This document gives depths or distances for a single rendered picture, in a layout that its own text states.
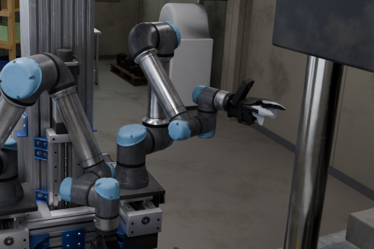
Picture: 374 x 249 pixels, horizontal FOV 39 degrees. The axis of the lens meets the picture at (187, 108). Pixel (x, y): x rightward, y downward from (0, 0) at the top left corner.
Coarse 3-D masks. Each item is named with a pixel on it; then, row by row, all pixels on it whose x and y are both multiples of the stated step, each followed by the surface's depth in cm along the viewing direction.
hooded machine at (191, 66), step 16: (160, 16) 686; (176, 16) 654; (192, 16) 664; (192, 32) 665; (208, 32) 676; (176, 48) 656; (192, 48) 666; (208, 48) 676; (176, 64) 662; (192, 64) 672; (208, 64) 683; (176, 80) 668; (192, 80) 678; (208, 80) 689
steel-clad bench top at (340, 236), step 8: (336, 232) 235; (344, 232) 236; (320, 240) 228; (328, 240) 228; (336, 240) 228; (344, 240) 229; (280, 248) 219; (320, 248) 221; (328, 248) 221; (336, 248) 222; (344, 248) 222; (352, 248) 223
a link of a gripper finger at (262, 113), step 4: (256, 108) 180; (260, 108) 180; (252, 112) 183; (260, 112) 179; (264, 112) 178; (268, 112) 178; (272, 112) 178; (256, 116) 182; (260, 116) 180; (264, 116) 179; (272, 116) 177; (260, 120) 181; (264, 120) 180; (260, 124) 181
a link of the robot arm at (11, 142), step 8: (8, 144) 186; (16, 144) 190; (0, 152) 184; (8, 152) 187; (16, 152) 191; (0, 160) 183; (8, 160) 187; (16, 160) 191; (0, 168) 183; (8, 168) 188; (16, 168) 192; (0, 176) 188; (8, 176) 189
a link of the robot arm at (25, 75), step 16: (16, 64) 155; (32, 64) 157; (48, 64) 163; (16, 80) 156; (32, 80) 155; (48, 80) 162; (16, 96) 157; (32, 96) 160; (0, 112) 164; (16, 112) 164; (0, 128) 166; (0, 144) 171
